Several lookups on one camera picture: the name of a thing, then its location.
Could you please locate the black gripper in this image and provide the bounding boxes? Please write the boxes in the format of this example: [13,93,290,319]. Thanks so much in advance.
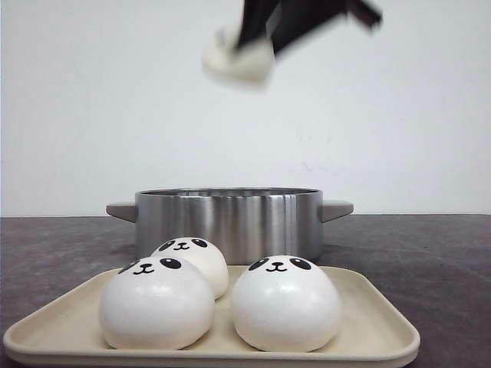
[234,0,383,59]

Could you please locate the panda bun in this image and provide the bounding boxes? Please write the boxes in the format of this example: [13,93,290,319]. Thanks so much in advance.
[99,256,215,350]
[230,255,342,352]
[201,27,275,88]
[151,236,229,299]

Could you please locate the stainless steel pot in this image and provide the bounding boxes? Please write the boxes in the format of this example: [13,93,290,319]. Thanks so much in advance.
[106,187,354,265]

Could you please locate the beige plastic tray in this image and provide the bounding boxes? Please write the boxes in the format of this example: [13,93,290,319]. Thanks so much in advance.
[4,267,420,367]

